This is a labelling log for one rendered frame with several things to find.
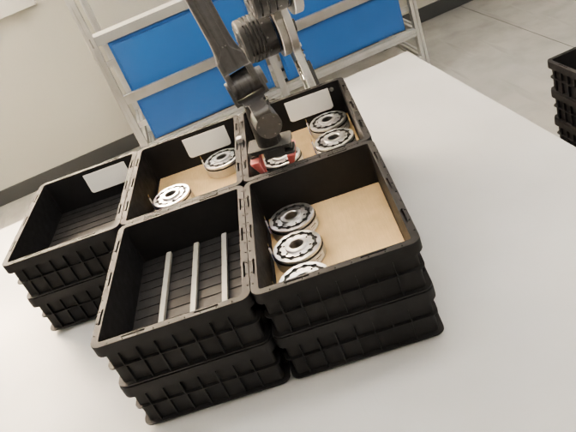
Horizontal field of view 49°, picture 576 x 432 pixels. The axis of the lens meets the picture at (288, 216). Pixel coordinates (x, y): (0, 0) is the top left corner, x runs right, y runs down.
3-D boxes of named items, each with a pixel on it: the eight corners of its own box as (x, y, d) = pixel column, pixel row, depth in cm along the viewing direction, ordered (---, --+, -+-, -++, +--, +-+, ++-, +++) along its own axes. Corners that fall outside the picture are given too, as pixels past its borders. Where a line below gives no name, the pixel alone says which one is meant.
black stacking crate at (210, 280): (142, 266, 150) (120, 228, 144) (261, 225, 147) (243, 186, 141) (121, 394, 117) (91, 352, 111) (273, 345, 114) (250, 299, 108)
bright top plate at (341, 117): (308, 120, 174) (308, 118, 174) (344, 108, 173) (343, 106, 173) (312, 136, 166) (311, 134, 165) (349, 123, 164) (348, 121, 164)
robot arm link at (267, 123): (256, 63, 138) (222, 82, 138) (269, 77, 129) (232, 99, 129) (280, 108, 145) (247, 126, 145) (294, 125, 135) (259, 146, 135)
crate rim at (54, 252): (45, 191, 182) (40, 184, 181) (141, 156, 179) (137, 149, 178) (5, 275, 148) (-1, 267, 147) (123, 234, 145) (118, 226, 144)
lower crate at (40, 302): (80, 246, 193) (60, 215, 187) (171, 214, 190) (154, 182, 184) (51, 337, 159) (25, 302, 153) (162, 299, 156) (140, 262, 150)
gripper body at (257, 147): (293, 149, 144) (284, 120, 140) (249, 160, 145) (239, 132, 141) (292, 136, 149) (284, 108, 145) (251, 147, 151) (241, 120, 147)
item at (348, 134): (312, 139, 164) (311, 136, 164) (349, 125, 164) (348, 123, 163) (319, 155, 156) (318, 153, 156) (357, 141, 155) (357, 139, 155)
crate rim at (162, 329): (123, 234, 145) (118, 226, 144) (247, 192, 143) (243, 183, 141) (94, 360, 112) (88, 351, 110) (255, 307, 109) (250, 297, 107)
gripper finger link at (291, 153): (303, 179, 148) (292, 144, 143) (274, 187, 149) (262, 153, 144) (303, 165, 154) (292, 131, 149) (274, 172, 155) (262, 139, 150)
